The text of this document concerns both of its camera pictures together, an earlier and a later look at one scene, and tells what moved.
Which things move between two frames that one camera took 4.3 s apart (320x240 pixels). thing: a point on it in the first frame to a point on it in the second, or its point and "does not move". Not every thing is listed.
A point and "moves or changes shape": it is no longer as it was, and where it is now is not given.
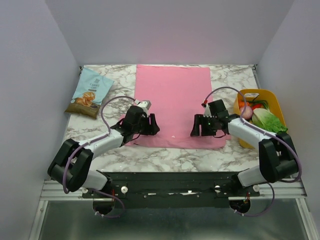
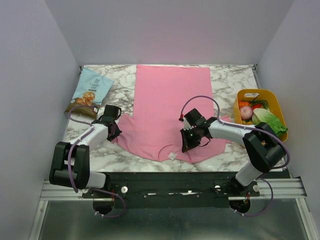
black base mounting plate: x=172 y=190 does not move
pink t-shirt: x=176 y=94 moves or changes shape
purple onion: x=247 y=113 does not move
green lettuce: x=265 y=119 does not move
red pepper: x=256 y=106 does not move
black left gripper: x=153 y=128 to x=117 y=132
